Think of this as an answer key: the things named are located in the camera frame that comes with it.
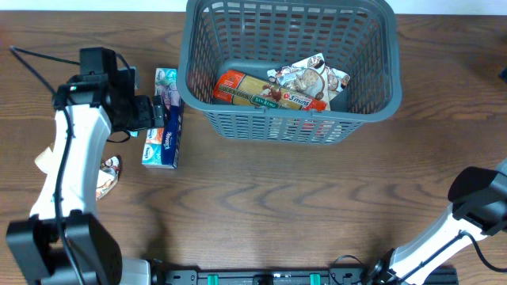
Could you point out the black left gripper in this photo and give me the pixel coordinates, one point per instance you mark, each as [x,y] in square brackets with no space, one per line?
[145,115]

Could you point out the Kleenex tissue multipack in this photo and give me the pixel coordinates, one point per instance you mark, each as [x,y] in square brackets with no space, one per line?
[161,149]

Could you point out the beige brown snack pouch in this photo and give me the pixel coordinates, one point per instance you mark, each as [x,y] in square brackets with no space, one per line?
[108,176]

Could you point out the red yellow packet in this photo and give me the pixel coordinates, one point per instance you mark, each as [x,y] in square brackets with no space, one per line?
[237,88]

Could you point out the cookie snack pouch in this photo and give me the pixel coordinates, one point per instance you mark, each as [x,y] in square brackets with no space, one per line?
[337,82]
[308,76]

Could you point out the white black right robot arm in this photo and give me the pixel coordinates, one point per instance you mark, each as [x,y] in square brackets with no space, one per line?
[476,210]

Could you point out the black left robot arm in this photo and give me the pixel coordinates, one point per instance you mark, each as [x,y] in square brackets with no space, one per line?
[62,240]

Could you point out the grey plastic basket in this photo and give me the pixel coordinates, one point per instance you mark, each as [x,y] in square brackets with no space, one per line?
[253,37]

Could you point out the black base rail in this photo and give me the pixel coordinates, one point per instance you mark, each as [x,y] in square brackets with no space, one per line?
[347,276]

